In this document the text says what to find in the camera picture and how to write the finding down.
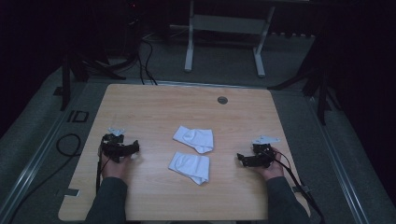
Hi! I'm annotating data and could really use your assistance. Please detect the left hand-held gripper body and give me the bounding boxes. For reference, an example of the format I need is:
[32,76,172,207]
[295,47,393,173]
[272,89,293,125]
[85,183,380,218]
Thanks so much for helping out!
[100,126,133,163]

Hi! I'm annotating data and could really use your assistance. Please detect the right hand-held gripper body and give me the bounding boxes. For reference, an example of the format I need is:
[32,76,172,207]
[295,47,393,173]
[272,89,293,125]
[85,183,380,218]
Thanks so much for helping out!
[247,134,281,168]

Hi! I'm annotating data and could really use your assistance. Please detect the white sock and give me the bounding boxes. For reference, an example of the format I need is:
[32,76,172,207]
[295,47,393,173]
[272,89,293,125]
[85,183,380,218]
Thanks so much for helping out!
[172,125,215,155]
[168,151,211,186]

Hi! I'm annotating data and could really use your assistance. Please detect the person's right hand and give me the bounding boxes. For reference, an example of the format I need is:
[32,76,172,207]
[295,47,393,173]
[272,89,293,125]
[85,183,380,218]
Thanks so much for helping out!
[255,147,285,182]

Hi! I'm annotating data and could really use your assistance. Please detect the person's left hand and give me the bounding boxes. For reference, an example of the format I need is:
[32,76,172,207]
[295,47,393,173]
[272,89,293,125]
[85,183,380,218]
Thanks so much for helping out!
[100,150,133,180]

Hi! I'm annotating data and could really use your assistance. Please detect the black metal stand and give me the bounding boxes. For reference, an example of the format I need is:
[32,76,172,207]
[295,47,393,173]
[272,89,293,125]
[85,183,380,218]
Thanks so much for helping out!
[266,29,342,126]
[60,50,127,112]

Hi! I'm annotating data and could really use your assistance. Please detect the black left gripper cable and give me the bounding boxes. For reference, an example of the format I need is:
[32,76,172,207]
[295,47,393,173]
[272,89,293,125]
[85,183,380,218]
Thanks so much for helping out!
[95,143,110,194]

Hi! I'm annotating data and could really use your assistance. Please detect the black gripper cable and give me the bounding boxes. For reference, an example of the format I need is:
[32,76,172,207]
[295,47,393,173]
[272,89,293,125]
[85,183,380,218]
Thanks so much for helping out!
[272,148,327,224]
[95,143,110,194]

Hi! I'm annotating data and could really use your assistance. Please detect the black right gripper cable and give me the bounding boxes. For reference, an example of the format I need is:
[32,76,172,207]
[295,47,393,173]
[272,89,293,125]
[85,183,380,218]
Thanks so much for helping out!
[272,148,327,224]

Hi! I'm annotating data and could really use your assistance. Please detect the black looped floor cable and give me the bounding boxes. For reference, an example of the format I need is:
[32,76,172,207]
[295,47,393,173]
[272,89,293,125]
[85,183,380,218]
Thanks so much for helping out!
[8,133,82,224]

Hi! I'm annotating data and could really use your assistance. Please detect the black cables on floor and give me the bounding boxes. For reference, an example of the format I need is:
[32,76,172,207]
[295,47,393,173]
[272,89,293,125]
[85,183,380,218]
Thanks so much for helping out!
[135,36,159,86]

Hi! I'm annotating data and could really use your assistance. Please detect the metal floor rail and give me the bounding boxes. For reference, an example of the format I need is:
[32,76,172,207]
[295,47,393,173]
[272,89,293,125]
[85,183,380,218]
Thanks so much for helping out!
[305,95,372,224]
[0,106,80,224]

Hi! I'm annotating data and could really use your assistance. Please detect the white metal table frame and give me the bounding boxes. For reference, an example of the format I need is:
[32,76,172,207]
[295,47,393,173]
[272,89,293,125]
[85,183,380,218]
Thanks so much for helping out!
[183,0,276,78]

